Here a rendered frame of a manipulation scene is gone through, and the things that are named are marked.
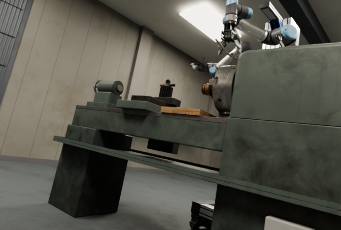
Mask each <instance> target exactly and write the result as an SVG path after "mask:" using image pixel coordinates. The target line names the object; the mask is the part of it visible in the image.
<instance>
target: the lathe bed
mask: <svg viewBox="0 0 341 230"><path fill-rule="evenodd" d="M226 122H227V118H218V117H207V116H195V115H184V114H173V113H161V112H150V111H139V110H127V109H116V108H105V107H93V106H82V105H76V109H75V113H74V117H73V121H72V125H77V126H82V127H88V128H94V129H99V130H104V131H108V132H113V133H118V134H123V135H128V136H134V137H139V138H145V139H150V140H157V141H162V142H168V143H173V144H179V145H185V146H190V147H196V148H201V149H207V150H213V151H219V152H222V149H223V143H224V136H225V129H226Z"/></svg>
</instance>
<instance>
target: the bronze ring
mask: <svg viewBox="0 0 341 230"><path fill-rule="evenodd" d="M208 87H209V84H204V85H203V86H202V88H201V91H202V94H203V95H207V96H211V95H212V94H213V91H210V90H208Z"/></svg>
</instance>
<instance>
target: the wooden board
mask: <svg viewBox="0 0 341 230"><path fill-rule="evenodd" d="M161 112H162V113H173V114H184V115H195V116H207V117H216V116H214V115H212V114H210V113H208V112H205V111H203V110H201V109H191V108H177V107H161Z"/></svg>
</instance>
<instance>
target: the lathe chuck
mask: <svg viewBox="0 0 341 230"><path fill-rule="evenodd" d="M233 66H234V65H226V66H221V67H219V69H218V70H217V72H216V74H215V77H214V78H216V77H218V84H217V85H215V84H213V101H214V105H215V107H216V109H217V111H218V112H219V113H221V114H230V110H229V107H228V104H227V99H226V84H227V78H228V75H229V72H230V70H231V69H232V67H233ZM218 98H221V99H222V102H221V103H220V102H218V101H217V99H218Z"/></svg>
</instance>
